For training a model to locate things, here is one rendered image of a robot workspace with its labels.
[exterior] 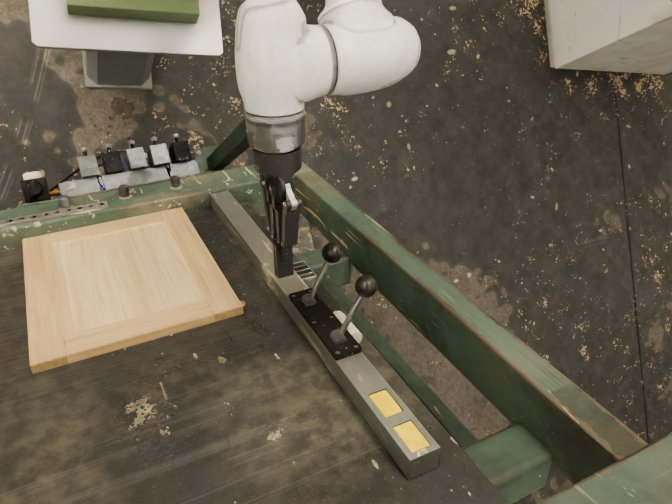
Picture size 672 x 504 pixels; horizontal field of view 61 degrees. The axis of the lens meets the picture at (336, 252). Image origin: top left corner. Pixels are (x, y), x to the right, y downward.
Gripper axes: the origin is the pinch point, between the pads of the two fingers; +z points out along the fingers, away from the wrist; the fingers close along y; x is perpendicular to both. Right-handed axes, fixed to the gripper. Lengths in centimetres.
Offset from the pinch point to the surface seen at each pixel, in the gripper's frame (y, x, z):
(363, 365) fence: 18.9, 5.6, 11.7
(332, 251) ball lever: 1.4, 8.8, 0.4
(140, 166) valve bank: -75, -12, 8
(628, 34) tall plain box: -109, 218, -3
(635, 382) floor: -62, 236, 183
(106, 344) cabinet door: -8.4, -30.7, 13.9
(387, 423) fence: 31.1, 2.7, 11.7
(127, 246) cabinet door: -42.8, -21.6, 14.1
